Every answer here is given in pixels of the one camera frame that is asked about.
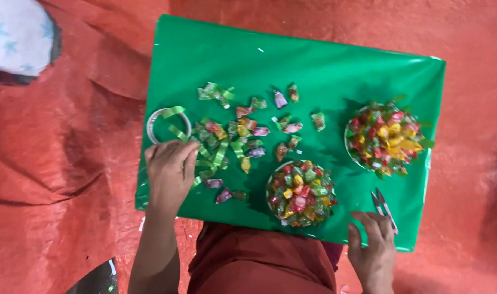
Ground person's right hand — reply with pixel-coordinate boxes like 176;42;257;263
348;211;398;286

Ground person's left hand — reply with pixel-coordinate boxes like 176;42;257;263
144;140;200;210

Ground small metal thread snips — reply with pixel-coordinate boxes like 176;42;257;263
370;188;399;236

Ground clear adhesive tape roll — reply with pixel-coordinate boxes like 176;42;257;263
146;107;192;145

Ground pile of green ribbon strips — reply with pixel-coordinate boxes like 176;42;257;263
163;105;247;189

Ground round candy bouquet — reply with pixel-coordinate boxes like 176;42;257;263
266;160;338;228

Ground scattered wrapped candies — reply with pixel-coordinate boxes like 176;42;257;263
197;82;326;204

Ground orange tarpaulin floor sheet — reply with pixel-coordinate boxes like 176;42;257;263
0;0;497;294

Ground person's red garment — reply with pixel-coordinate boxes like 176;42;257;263
187;222;345;294

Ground candy bouquet with green leaves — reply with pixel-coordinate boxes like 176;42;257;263
344;95;436;180

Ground dark flat object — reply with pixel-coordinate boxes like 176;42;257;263
65;257;119;294

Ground green wrapping paper sheet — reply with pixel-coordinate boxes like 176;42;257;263
135;14;446;252

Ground white pillow with blue stars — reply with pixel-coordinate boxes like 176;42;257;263
0;0;63;85

